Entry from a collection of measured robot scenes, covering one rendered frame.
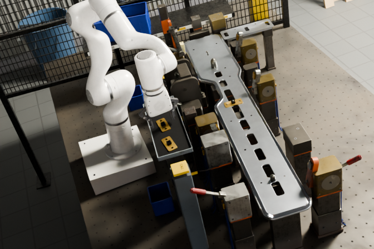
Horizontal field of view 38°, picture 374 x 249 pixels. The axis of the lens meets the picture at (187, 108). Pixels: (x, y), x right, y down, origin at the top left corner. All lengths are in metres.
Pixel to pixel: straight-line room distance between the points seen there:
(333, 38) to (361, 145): 2.24
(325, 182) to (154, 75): 0.75
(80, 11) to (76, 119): 1.05
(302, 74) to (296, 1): 2.34
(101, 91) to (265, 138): 0.76
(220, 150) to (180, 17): 1.27
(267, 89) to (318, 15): 2.68
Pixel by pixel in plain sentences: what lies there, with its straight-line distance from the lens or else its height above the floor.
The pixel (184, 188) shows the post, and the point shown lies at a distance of 2.01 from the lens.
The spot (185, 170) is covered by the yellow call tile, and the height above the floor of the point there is 1.16.
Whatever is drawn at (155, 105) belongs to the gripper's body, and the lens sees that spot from 2.09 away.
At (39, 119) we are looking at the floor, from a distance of 4.59.
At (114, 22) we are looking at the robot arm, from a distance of 2.09.
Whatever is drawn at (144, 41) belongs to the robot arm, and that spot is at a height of 1.51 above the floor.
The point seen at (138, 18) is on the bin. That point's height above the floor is 1.14.
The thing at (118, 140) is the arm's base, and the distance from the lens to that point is 2.63.
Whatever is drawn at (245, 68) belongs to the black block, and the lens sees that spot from 2.74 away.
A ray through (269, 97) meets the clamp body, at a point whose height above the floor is 0.95.
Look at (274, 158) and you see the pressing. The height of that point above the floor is 1.00.
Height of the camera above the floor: 2.51
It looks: 37 degrees down
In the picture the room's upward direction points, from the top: 13 degrees counter-clockwise
